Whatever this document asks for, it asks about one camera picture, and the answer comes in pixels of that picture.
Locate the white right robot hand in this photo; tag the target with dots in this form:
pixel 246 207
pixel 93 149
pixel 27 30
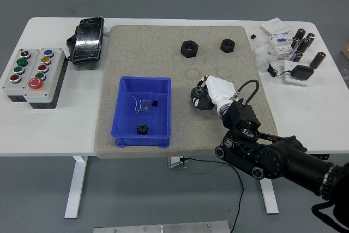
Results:
pixel 221 88

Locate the large black gear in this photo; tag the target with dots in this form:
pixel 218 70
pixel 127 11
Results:
pixel 197 92

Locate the small black gear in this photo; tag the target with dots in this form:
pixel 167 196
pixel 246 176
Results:
pixel 142 129

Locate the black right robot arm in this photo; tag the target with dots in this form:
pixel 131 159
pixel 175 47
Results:
pixel 286 159

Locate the small black hex nut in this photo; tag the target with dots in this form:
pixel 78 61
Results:
pixel 224 47

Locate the large black hex nut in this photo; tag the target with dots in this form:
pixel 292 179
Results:
pixel 184 50

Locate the silver table control box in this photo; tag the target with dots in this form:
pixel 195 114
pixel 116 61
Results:
pixel 175 161

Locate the blue plastic box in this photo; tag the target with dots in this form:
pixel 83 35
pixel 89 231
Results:
pixel 128 124

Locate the brown cardboard box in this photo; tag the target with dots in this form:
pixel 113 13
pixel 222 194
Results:
pixel 346 50

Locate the grey emergency-stop button box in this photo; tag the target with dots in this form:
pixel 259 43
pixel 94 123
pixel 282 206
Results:
pixel 54 74

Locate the grey four-button control box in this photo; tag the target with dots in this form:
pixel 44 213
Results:
pixel 8 84

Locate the crumpled clear plastic bag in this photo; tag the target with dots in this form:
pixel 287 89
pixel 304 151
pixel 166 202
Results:
pixel 261 55

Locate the small black cap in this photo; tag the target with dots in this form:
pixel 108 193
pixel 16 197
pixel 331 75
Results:
pixel 253 36

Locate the small black cube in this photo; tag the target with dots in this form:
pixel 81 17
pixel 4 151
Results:
pixel 155 103

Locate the white square panel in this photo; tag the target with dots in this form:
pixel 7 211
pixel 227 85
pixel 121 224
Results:
pixel 287 65

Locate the white circuit breaker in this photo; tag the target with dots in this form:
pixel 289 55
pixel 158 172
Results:
pixel 282 50

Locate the grey-brown speckled mat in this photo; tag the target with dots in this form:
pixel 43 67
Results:
pixel 152 53

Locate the small clear screw bag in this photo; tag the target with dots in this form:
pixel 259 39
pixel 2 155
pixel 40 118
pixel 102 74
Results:
pixel 145 105

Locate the black power adapter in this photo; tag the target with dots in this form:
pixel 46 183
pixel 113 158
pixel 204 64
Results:
pixel 301 72

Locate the white table leg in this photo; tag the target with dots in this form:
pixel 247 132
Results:
pixel 76 184
pixel 270 197

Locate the black wrapped foot pedal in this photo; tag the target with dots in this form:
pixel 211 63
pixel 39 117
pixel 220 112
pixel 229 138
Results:
pixel 87 39

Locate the grey metal plate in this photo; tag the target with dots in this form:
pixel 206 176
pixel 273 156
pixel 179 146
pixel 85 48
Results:
pixel 163 228

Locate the white wall switch plate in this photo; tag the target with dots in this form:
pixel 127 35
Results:
pixel 275 25

